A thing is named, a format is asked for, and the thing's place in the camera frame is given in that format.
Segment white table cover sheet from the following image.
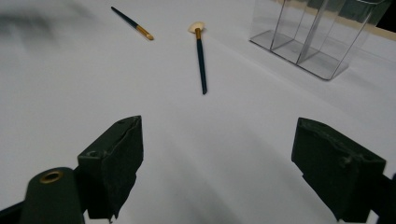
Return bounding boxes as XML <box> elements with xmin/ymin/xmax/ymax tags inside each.
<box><xmin>0</xmin><ymin>0</ymin><xmax>396</xmax><ymax>224</ymax></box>

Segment small angled makeup brush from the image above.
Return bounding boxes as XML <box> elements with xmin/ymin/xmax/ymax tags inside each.
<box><xmin>110</xmin><ymin>6</ymin><xmax>155</xmax><ymax>41</ymax></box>

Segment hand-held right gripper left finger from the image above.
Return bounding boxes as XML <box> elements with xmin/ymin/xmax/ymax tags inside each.
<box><xmin>78</xmin><ymin>115</ymin><xmax>145</xmax><ymax>220</ymax></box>

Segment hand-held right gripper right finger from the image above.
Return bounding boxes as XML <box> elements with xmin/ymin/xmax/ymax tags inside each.
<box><xmin>291</xmin><ymin>117</ymin><xmax>387</xmax><ymax>223</ymax></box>

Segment fan makeup brush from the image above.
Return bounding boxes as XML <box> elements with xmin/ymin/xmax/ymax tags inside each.
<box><xmin>187</xmin><ymin>21</ymin><xmax>208</xmax><ymax>95</ymax></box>

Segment clear acrylic brush organizer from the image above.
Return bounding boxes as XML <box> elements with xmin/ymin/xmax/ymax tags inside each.
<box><xmin>248</xmin><ymin>0</ymin><xmax>394</xmax><ymax>81</ymax></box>

